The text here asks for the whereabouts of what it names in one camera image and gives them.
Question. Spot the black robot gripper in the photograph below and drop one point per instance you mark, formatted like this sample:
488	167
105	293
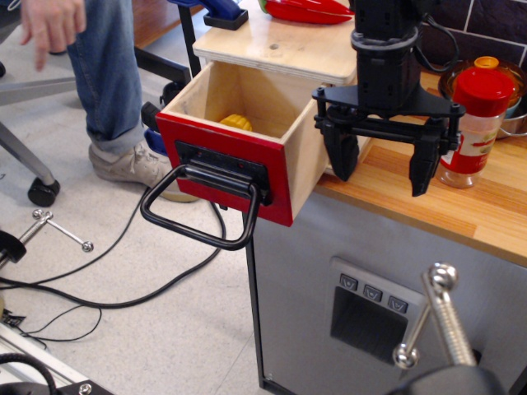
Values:
387	102

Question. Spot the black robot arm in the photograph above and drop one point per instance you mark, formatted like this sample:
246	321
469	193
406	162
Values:
383	17

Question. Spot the light wooden box housing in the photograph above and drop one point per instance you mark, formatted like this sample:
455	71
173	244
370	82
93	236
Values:
318	52

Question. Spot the wooden drawer with red front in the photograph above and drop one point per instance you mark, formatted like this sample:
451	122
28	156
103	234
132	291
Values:
284	138

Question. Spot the blue clamp on box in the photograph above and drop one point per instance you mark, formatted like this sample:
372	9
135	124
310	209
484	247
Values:
223	14

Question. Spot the blue clamp under drawer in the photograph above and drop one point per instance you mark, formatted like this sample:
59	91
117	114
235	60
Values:
152	134

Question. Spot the person's bare hand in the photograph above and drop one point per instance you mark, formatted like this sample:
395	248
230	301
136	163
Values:
52	25

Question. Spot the orange translucent bowl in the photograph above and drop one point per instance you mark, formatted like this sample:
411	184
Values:
447	81

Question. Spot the red lid spice jar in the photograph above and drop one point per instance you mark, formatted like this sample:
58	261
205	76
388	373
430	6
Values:
485	94

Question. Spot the metal pot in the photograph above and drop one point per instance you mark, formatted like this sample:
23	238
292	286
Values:
515	126

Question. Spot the near silver clamp screw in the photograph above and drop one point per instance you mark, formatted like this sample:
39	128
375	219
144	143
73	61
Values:
438	282

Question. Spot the yellow toy corn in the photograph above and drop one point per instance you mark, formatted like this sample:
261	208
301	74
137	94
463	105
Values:
237	121

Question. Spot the silver toy kitchen cabinet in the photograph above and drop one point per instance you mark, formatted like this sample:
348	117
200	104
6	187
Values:
334	293

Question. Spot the red toy chili pepper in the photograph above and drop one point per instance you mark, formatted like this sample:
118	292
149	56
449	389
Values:
327	12

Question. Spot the white sneaker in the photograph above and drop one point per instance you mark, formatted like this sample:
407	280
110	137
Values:
139	165

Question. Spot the person's leg in jeans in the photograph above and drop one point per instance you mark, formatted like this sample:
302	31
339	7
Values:
107	77

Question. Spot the black metal drawer handle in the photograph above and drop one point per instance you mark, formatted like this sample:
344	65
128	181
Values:
239	178

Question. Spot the black table leg frame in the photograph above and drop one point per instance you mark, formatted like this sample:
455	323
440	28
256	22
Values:
164	34

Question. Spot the aluminium frame rail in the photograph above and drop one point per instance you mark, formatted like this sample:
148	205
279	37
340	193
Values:
28	369

